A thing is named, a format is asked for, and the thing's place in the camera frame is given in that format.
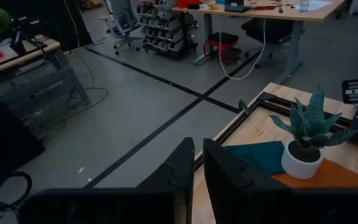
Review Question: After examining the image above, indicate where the orange cloth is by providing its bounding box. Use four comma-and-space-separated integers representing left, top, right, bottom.
272, 158, 358, 189

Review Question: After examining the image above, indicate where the black computer tower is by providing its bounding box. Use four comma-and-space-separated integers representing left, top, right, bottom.
0, 102, 46, 190

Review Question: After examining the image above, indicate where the grey table clamp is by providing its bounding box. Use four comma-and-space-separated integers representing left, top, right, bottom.
237, 99, 252, 116

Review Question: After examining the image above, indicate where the black rear frame rail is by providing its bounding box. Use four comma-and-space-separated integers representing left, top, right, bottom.
194, 91, 354, 170

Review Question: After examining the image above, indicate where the blue tablet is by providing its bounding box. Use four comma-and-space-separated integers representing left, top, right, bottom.
224, 0, 245, 13

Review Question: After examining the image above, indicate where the black partition curtain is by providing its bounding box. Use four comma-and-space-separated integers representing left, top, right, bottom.
11, 0, 93, 52

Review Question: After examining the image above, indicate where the rack of storage bins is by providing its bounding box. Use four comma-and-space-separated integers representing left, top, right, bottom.
135, 0, 199, 60

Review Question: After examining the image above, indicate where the cardboard box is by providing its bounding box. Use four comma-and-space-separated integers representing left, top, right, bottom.
82, 0, 104, 10

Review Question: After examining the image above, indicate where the white floor cable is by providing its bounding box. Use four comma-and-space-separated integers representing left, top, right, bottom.
218, 18, 267, 81

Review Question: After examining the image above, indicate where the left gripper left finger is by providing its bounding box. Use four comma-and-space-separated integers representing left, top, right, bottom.
137, 137, 196, 224

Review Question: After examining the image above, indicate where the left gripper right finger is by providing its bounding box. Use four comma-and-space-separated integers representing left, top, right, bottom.
202, 138, 291, 224

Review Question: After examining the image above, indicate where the wood top work table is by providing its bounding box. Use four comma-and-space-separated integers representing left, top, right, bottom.
0, 37, 91, 106

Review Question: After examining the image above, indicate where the wooden desk with grey legs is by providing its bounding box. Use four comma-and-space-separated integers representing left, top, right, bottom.
172, 0, 349, 85

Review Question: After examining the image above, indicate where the white office chair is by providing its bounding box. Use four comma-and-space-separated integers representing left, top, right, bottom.
99, 0, 144, 57

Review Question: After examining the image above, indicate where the red box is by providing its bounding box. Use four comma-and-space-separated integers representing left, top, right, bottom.
177, 0, 202, 9

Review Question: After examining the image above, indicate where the red stool with black seat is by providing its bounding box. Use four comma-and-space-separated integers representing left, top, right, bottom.
202, 32, 242, 65

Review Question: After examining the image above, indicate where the snake plant in white pot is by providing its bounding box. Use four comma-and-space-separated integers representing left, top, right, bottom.
269, 83, 358, 180

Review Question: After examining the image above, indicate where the black office chair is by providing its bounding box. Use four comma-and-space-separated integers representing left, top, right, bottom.
241, 17, 295, 68

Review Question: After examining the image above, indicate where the dark green cloth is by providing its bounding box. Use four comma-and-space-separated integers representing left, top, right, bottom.
224, 140, 287, 175

